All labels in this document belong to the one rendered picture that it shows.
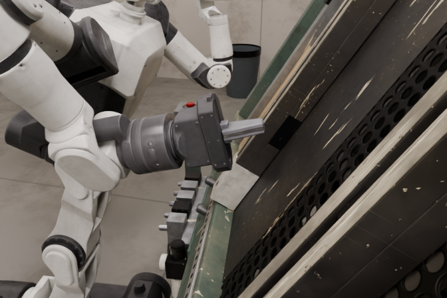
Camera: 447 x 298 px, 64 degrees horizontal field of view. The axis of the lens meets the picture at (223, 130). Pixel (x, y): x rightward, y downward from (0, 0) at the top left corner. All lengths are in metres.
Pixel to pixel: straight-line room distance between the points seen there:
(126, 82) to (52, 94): 0.37
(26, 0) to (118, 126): 0.19
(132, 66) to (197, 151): 0.37
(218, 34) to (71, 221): 0.74
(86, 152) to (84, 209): 0.62
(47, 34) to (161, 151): 0.24
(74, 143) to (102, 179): 0.08
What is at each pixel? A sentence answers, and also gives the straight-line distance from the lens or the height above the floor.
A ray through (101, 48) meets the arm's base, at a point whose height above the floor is 1.32.
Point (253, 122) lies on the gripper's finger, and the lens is 0.53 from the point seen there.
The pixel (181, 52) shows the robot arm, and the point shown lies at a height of 1.22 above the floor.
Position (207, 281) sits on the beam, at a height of 0.90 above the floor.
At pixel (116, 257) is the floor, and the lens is 2.18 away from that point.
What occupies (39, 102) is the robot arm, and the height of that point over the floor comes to 1.31.
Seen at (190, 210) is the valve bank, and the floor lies 0.74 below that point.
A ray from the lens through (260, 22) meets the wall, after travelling 4.77.
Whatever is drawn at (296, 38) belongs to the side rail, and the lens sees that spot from 1.40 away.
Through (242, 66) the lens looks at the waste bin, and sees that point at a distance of 4.22.
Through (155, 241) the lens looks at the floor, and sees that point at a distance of 2.23.
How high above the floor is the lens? 1.46
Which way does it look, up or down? 25 degrees down
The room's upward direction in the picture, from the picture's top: straight up
